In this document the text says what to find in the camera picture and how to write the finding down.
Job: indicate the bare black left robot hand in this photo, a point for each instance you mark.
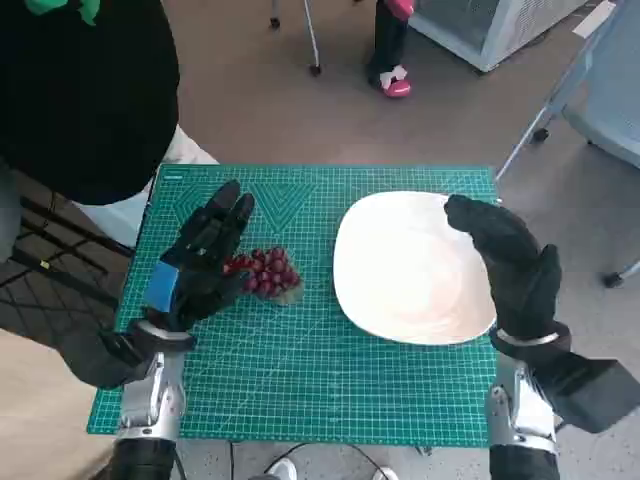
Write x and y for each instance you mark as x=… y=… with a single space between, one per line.
x=200 y=280

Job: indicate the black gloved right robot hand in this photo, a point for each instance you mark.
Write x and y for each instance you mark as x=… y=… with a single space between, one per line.
x=520 y=270

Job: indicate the red toy grape bunch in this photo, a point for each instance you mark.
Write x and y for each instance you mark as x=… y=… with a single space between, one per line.
x=270 y=275

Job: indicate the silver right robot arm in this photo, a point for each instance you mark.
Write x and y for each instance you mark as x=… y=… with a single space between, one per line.
x=525 y=420

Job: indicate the white plate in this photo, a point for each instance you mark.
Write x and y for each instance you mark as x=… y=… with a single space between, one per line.
x=410 y=270

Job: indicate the green cutting mat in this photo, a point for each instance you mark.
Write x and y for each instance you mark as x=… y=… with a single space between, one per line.
x=310 y=375

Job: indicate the black metal rack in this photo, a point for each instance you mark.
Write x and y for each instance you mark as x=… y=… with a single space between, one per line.
x=55 y=260

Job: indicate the pale blue chair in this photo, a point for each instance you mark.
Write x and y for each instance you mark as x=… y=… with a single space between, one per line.
x=610 y=110

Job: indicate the grey rounded seat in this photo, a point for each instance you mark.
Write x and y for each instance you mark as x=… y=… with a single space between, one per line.
x=7 y=215

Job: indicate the white rounded foot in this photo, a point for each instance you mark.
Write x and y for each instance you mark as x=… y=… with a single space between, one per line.
x=386 y=474
x=282 y=470

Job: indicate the person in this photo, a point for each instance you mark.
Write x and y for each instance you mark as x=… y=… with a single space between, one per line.
x=390 y=45
x=85 y=100

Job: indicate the light wooden desk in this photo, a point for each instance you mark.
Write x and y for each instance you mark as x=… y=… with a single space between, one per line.
x=40 y=425

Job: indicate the white ribbed appliance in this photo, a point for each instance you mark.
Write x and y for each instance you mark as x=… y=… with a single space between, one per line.
x=480 y=30

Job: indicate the green soft item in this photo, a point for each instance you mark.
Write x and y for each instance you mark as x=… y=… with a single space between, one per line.
x=82 y=7

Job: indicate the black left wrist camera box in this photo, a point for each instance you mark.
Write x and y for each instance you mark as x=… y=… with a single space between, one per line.
x=107 y=357

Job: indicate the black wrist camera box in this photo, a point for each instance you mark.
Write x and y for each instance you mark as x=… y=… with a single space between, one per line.
x=590 y=395
x=107 y=357

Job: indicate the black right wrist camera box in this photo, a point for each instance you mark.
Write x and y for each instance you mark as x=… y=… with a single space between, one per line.
x=590 y=395

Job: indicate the metal chair frame with casters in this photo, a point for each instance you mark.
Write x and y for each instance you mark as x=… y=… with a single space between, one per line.
x=314 y=40

